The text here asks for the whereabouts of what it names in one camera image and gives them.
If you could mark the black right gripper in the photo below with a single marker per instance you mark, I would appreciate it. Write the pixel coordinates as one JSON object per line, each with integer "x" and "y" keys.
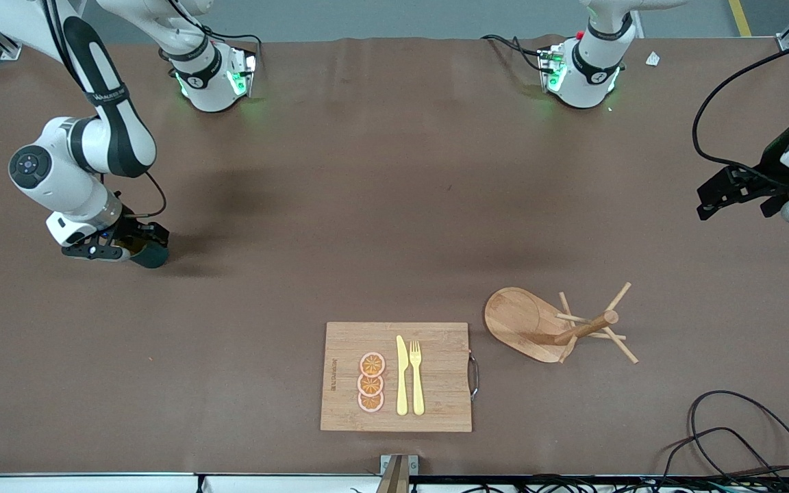
{"x": 131, "y": 231}

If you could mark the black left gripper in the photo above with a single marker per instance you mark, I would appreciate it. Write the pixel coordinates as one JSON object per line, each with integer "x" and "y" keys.
{"x": 771, "y": 169}

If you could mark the dark teal cup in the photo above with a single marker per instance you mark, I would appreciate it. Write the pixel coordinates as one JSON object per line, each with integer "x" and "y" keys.
{"x": 151, "y": 257}

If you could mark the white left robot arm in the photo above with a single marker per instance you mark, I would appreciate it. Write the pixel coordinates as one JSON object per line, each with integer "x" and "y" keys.
{"x": 593, "y": 75}

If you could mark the wooden cup rack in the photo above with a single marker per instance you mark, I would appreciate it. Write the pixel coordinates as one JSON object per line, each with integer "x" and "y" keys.
{"x": 518, "y": 318}

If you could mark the brown table mat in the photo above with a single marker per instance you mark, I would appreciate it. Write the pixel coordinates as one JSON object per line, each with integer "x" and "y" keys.
{"x": 230, "y": 308}

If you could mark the white paper scrap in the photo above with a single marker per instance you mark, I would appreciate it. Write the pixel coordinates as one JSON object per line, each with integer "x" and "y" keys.
{"x": 653, "y": 59}

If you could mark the orange slice toy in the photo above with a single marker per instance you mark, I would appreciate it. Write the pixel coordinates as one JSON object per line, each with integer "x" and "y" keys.
{"x": 372, "y": 363}
{"x": 370, "y": 385}
{"x": 370, "y": 403}

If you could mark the yellow plastic knife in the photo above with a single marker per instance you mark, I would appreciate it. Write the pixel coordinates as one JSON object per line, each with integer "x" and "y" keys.
{"x": 402, "y": 376}

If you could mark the yellow plastic fork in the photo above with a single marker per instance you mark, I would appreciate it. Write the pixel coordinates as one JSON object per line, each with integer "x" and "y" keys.
{"x": 416, "y": 390}

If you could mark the bamboo cutting board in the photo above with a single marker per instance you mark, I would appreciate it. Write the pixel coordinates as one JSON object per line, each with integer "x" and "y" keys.
{"x": 435, "y": 370}

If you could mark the white table rail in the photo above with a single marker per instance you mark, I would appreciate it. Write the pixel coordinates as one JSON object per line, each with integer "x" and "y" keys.
{"x": 93, "y": 483}

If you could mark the grey metal bracket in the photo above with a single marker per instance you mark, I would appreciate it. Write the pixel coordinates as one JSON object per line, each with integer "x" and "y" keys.
{"x": 398, "y": 472}

